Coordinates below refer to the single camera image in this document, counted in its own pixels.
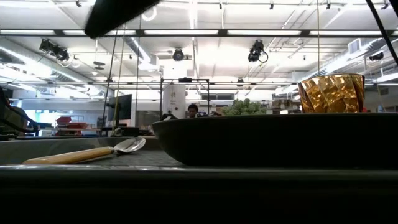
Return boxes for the amber faceted glass cup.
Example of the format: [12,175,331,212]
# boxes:
[297,73,366,114]

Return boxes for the distant black rig frame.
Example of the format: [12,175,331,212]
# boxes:
[159,77,211,113]

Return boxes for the person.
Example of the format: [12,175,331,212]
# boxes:
[186,103,200,119]

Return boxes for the orange-handled metal spoon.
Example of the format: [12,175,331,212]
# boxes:
[21,136,147,166]

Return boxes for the black computer monitor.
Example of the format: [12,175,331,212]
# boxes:
[106,93,133,123]

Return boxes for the white ceiling air vent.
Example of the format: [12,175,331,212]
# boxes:
[347,38,362,55]

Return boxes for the black round plate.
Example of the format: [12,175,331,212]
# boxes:
[152,112,398,168]

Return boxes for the thin hanging cable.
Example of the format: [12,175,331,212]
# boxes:
[316,0,320,75]

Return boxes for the white cylindrical column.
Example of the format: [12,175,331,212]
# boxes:
[162,84,187,113]

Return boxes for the small green artificial plant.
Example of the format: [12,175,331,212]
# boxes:
[220,98,268,116]

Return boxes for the red storage bins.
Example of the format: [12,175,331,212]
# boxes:
[55,115,90,137]

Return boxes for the black hanging cable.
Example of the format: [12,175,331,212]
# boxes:
[135,15,142,128]
[99,29,119,135]

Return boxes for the long linear ceiling light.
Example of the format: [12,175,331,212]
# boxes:
[0,29,398,39]

